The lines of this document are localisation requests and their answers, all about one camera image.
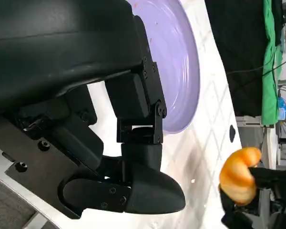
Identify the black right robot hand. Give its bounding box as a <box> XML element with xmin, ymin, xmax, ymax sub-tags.
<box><xmin>219</xmin><ymin>167</ymin><xmax>286</xmax><ymax>229</ymax></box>

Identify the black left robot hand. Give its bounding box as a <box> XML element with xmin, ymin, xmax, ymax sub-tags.
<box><xmin>0</xmin><ymin>0</ymin><xmax>186</xmax><ymax>220</ymax></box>

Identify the orange and white bread roll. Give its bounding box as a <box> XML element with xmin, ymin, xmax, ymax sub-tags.
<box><xmin>218</xmin><ymin>147</ymin><xmax>263</xmax><ymax>207</ymax></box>

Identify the black table grommet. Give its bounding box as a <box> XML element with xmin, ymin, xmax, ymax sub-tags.
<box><xmin>229</xmin><ymin>125</ymin><xmax>237</xmax><ymax>144</ymax></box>

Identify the blue packet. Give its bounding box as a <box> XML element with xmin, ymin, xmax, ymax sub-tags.
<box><xmin>277</xmin><ymin>96</ymin><xmax>286</xmax><ymax>120</ymax></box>

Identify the lilac plate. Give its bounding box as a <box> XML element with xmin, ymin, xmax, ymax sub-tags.
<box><xmin>128</xmin><ymin>0</ymin><xmax>201</xmax><ymax>135</ymax></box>

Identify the green cloth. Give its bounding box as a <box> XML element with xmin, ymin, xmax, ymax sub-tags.
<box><xmin>261</xmin><ymin>0</ymin><xmax>284</xmax><ymax>126</ymax></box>

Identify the black curtain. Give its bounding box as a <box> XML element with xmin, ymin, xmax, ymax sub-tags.
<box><xmin>204</xmin><ymin>0</ymin><xmax>285</xmax><ymax>117</ymax></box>

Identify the black cable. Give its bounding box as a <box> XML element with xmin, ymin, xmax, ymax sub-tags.
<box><xmin>225</xmin><ymin>51</ymin><xmax>286</xmax><ymax>75</ymax></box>

